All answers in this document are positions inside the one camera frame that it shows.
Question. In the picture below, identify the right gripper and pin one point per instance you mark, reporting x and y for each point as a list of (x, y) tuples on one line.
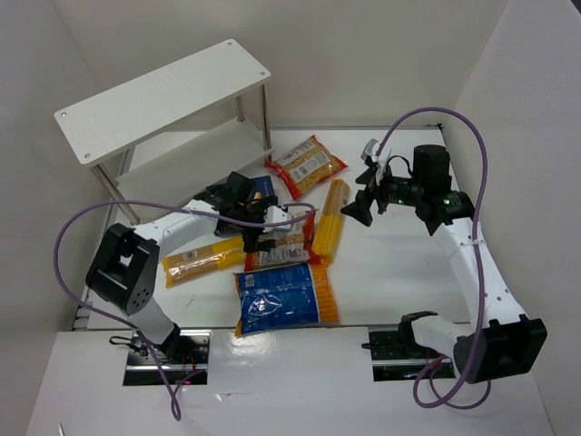
[(375, 194)]

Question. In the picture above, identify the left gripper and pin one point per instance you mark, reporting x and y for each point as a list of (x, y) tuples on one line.
[(253, 225)]

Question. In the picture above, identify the red fusilli pasta bag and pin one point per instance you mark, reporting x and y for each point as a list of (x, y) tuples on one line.
[(277, 248)]

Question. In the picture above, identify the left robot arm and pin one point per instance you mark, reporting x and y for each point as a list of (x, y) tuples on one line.
[(124, 269)]

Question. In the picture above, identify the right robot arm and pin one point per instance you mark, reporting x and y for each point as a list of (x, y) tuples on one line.
[(501, 340)]

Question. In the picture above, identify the blue and orange pasta bag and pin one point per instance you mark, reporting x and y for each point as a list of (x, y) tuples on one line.
[(285, 297)]

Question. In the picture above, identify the blue Barilla pasta box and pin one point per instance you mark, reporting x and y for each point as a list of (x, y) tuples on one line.
[(262, 187)]

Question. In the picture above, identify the red macaroni bag near shelf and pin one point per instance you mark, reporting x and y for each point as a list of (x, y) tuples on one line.
[(306, 165)]

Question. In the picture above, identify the white two-tier shelf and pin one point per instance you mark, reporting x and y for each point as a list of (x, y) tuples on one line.
[(164, 136)]

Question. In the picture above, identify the yellow spaghetti pack left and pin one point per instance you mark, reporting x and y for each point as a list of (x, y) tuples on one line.
[(192, 264)]

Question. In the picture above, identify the yellow spaghetti pack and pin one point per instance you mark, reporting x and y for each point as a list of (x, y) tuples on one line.
[(192, 264), (328, 232)]

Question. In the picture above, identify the yellow spaghetti pack right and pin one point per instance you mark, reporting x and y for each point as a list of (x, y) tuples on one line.
[(328, 232)]

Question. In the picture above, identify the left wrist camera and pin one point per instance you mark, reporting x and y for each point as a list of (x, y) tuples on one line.
[(277, 219)]

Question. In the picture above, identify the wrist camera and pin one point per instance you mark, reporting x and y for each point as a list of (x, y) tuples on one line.
[(277, 219), (371, 159)]

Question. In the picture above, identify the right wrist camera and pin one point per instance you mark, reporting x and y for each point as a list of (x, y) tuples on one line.
[(371, 159)]

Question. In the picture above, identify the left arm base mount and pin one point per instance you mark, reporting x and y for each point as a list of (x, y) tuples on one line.
[(189, 366)]

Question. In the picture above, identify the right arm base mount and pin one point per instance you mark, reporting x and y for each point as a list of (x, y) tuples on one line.
[(390, 360)]

